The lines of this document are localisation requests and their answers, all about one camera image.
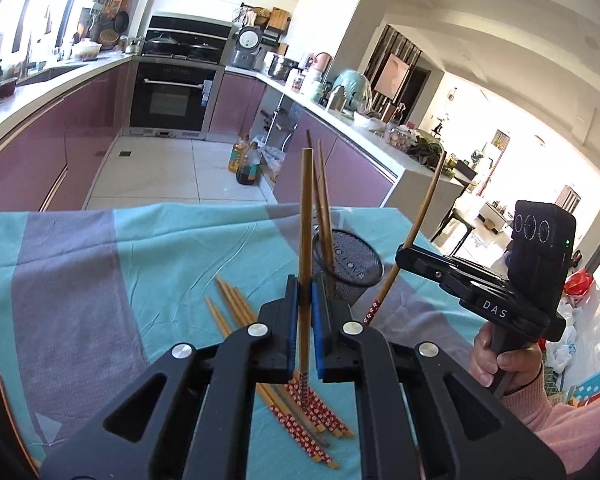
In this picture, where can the black mesh utensil holder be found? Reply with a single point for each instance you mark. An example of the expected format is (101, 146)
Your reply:
(355, 265)

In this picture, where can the dark dining chair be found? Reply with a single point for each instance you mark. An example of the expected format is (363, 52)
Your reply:
(457, 222)

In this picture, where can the white bowl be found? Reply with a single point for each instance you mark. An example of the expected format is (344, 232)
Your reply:
(366, 119)

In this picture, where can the purple island cabinet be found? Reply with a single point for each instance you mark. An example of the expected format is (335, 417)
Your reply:
(350, 175)

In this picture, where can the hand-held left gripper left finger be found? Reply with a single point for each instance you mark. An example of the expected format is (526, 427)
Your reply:
(291, 320)

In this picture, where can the silver rice cooker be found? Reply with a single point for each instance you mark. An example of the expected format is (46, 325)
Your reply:
(247, 47)

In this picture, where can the steel stock pot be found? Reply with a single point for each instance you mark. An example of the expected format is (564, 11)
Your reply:
(281, 66)

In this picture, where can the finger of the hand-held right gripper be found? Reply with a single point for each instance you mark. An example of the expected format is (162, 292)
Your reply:
(430, 270)

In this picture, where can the pink kettle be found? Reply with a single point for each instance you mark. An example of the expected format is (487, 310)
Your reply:
(322, 65)

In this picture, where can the green leafy vegetables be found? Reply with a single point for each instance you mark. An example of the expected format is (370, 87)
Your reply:
(427, 150)

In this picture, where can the teal and grey tablecloth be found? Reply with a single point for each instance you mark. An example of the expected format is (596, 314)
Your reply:
(130, 270)

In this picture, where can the black integrated stove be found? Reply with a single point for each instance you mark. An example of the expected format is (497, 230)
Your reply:
(190, 27)

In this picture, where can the clear food container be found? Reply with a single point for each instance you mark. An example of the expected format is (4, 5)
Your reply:
(402, 139)

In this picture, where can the pink wall painting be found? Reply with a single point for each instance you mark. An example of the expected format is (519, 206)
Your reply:
(392, 76)

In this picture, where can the white canister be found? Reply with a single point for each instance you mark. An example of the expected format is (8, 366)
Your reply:
(312, 86)

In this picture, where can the hanging frying pans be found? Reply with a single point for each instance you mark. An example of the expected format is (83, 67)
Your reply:
(115, 25)

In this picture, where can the steel thermos bottle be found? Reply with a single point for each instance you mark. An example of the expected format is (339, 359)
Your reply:
(337, 99)

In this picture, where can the wooden chopstick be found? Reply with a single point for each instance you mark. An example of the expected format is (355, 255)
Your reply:
(325, 185)
(425, 200)
(306, 210)
(310, 140)

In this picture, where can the white casserole dish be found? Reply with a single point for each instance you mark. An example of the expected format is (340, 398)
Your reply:
(86, 50)

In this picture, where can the red plastic bag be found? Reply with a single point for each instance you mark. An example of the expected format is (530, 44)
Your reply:
(579, 284)

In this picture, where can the wooden cutting board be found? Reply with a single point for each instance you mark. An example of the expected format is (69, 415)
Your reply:
(279, 19)

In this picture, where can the blue dotted book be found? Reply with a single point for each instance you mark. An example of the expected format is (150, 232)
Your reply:
(586, 389)

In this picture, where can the yellow cooking oil bottle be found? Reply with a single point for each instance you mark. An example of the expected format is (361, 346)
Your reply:
(237, 157)

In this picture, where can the person's right hand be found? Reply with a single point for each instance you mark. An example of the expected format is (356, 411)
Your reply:
(517, 365)

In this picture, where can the black wok with lid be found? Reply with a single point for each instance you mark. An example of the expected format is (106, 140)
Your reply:
(162, 42)

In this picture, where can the narrow purple cabinet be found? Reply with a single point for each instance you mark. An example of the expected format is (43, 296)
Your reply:
(237, 105)

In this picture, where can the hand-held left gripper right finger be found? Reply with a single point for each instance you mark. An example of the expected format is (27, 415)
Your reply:
(319, 330)

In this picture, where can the pile of wooden chopsticks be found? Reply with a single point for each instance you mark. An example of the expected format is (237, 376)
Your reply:
(232, 305)

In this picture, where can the black built-in oven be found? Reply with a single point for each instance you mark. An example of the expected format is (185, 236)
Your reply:
(172, 97)

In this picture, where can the black pot with lid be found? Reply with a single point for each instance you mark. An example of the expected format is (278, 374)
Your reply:
(204, 49)

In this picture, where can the cooking oil bottles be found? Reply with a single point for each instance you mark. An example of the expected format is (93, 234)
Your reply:
(249, 167)

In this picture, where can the mint green appliance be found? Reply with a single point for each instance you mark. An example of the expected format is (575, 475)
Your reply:
(354, 87)

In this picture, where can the steel kettle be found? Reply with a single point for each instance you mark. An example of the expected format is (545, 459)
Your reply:
(134, 46)

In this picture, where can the white plastic bags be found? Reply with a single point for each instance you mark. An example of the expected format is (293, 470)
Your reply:
(562, 345)

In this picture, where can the person's right forearm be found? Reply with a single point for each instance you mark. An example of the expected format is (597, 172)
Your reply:
(570, 425)

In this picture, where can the long purple cabinet run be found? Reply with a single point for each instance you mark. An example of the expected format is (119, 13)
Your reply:
(40, 145)

